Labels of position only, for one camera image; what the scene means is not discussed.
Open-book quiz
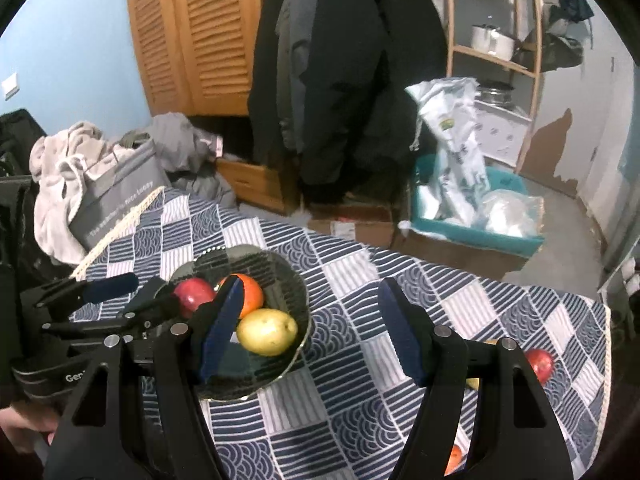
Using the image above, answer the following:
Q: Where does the yellow pear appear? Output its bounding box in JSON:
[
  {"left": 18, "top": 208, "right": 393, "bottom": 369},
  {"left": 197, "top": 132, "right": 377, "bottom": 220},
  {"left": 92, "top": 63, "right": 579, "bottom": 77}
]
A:
[{"left": 235, "top": 308, "right": 299, "bottom": 358}]

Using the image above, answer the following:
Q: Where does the white printed plastic bag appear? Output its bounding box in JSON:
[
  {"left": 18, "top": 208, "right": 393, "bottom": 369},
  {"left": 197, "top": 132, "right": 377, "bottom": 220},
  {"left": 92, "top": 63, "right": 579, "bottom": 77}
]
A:
[{"left": 404, "top": 77, "right": 491, "bottom": 227}]

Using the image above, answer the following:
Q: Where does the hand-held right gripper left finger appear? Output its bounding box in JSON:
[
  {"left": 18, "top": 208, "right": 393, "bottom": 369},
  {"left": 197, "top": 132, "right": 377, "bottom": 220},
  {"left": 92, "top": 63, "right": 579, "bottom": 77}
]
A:
[{"left": 42, "top": 275, "right": 246, "bottom": 480}]

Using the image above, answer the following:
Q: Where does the teal plastic bin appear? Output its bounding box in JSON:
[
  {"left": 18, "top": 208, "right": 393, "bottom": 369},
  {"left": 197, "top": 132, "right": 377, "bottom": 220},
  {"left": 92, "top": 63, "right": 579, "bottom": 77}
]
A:
[{"left": 406, "top": 152, "right": 546, "bottom": 257}]

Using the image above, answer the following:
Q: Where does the person's left hand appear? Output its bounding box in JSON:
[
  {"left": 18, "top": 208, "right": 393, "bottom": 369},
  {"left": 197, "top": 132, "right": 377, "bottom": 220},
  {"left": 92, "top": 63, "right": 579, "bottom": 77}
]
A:
[{"left": 0, "top": 404, "right": 62, "bottom": 457}]

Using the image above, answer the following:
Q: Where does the metal shoe rack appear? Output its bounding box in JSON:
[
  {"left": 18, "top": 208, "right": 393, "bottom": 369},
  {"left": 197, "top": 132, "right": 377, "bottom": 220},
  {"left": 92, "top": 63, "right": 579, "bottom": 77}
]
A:
[{"left": 596, "top": 239, "right": 640, "bottom": 351}]

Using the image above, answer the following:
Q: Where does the small tangerine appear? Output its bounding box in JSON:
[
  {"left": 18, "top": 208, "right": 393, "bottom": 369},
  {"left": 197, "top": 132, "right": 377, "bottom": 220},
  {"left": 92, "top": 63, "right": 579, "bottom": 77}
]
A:
[{"left": 443, "top": 443, "right": 465, "bottom": 476}]

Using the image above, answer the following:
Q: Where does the grey jacket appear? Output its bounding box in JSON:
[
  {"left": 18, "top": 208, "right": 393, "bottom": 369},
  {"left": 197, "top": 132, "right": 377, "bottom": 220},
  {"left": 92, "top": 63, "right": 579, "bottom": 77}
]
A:
[{"left": 275, "top": 0, "right": 322, "bottom": 154}]

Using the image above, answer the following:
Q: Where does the cardboard box with red label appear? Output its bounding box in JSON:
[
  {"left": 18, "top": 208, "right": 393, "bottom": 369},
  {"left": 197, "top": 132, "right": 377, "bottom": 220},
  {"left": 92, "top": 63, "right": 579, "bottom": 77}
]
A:
[{"left": 305, "top": 204, "right": 402, "bottom": 249}]

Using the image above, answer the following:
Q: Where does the large cardboard box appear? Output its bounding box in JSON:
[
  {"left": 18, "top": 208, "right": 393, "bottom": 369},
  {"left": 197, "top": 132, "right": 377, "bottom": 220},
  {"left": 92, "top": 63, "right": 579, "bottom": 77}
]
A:
[{"left": 390, "top": 229, "right": 532, "bottom": 282}]

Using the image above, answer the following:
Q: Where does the thin black coat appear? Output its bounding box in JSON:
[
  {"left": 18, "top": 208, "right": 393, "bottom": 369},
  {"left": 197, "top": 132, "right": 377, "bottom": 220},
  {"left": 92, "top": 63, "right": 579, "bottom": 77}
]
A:
[{"left": 247, "top": 0, "right": 301, "bottom": 162}]

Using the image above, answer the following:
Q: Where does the grey clothing pile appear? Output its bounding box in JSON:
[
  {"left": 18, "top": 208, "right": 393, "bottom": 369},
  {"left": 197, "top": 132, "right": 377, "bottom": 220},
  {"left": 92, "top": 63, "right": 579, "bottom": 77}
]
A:
[{"left": 119, "top": 112, "right": 239, "bottom": 209}]

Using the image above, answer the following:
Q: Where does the wooden shelf rack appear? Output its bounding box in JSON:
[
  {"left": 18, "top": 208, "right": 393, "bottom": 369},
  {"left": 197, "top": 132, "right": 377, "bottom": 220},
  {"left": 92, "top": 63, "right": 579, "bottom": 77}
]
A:
[{"left": 442, "top": 0, "right": 547, "bottom": 172}]

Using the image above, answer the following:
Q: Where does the grey fabric bag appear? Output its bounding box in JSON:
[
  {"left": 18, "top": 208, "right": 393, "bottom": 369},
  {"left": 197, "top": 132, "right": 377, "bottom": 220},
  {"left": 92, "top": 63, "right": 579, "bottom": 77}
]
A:
[{"left": 66, "top": 139, "right": 174, "bottom": 252}]

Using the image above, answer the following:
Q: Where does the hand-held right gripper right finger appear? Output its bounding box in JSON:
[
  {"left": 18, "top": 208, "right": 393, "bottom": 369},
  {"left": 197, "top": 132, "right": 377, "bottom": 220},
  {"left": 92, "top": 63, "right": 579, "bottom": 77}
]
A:
[{"left": 377, "top": 277, "right": 574, "bottom": 480}]

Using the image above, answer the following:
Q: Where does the white cooking pot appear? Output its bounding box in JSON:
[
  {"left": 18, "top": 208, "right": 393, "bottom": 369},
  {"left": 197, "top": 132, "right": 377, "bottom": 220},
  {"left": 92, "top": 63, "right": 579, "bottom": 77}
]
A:
[{"left": 470, "top": 23, "right": 516, "bottom": 61}]

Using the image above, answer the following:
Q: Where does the white patterned basket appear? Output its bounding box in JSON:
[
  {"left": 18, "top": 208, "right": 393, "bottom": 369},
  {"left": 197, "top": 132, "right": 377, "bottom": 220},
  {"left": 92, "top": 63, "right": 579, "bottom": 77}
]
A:
[{"left": 472, "top": 100, "right": 534, "bottom": 166}]

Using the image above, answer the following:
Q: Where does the large black hooded coat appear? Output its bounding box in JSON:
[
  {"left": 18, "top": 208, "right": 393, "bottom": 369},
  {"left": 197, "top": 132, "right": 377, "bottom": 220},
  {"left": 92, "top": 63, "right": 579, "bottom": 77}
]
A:
[{"left": 299, "top": 0, "right": 449, "bottom": 202}]

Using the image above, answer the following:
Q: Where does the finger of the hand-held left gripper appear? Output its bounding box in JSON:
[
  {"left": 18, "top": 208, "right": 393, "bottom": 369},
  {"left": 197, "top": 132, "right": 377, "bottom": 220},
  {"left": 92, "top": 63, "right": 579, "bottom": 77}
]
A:
[
  {"left": 117, "top": 280, "right": 195, "bottom": 335},
  {"left": 34, "top": 271, "right": 141, "bottom": 312}
]

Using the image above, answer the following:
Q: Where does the blue patterned tablecloth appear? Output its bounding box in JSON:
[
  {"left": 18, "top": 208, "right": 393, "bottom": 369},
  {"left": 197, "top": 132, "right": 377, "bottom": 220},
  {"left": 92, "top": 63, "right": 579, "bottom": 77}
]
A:
[{"left": 69, "top": 186, "right": 614, "bottom": 480}]

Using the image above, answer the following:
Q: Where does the olive hanging bag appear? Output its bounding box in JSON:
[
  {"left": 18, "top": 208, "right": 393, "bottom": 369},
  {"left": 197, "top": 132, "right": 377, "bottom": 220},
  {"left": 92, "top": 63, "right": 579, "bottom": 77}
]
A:
[{"left": 539, "top": 20, "right": 587, "bottom": 74}]

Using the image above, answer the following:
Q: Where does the clear plastic bag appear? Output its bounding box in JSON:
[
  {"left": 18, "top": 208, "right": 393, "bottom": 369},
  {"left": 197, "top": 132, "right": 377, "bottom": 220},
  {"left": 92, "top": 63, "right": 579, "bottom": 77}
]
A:
[{"left": 475, "top": 192, "right": 544, "bottom": 239}]

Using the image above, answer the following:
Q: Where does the beige fleece cloth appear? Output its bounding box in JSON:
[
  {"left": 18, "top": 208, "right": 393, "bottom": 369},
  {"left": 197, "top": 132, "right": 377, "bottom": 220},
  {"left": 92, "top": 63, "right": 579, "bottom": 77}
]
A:
[{"left": 28, "top": 120, "right": 122, "bottom": 267}]

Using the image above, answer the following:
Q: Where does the group of shoes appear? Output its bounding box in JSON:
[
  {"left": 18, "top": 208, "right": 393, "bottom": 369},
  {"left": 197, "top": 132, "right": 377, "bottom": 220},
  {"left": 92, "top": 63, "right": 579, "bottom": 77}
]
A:
[{"left": 619, "top": 256, "right": 640, "bottom": 297}]

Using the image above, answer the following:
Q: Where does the wooden louvered wardrobe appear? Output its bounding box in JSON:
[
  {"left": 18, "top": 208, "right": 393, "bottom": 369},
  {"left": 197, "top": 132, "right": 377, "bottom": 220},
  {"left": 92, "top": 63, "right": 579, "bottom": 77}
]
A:
[{"left": 125, "top": 0, "right": 274, "bottom": 117}]

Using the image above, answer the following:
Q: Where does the large orange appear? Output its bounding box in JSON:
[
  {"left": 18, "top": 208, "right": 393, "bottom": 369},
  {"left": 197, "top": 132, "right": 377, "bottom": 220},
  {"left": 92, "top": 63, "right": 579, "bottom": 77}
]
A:
[{"left": 218, "top": 273, "right": 265, "bottom": 320}]

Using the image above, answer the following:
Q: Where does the steel pot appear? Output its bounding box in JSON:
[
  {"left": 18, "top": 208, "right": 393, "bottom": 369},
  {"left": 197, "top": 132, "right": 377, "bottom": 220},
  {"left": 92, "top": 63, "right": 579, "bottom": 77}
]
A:
[{"left": 475, "top": 85, "right": 516, "bottom": 106}]

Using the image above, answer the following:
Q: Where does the red apple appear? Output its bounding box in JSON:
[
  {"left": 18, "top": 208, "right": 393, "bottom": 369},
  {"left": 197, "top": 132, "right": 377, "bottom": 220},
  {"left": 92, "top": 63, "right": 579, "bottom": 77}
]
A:
[{"left": 172, "top": 277, "right": 217, "bottom": 320}]

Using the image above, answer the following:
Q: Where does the wooden drawer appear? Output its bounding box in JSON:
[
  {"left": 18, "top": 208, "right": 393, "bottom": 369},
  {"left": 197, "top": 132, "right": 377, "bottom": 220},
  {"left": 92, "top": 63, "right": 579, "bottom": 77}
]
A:
[{"left": 214, "top": 156, "right": 287, "bottom": 214}]

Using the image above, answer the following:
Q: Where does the small red fruit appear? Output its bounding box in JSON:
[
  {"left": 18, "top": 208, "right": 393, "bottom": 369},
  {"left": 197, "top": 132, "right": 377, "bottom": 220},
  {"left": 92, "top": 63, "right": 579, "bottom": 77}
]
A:
[{"left": 523, "top": 348, "right": 557, "bottom": 386}]

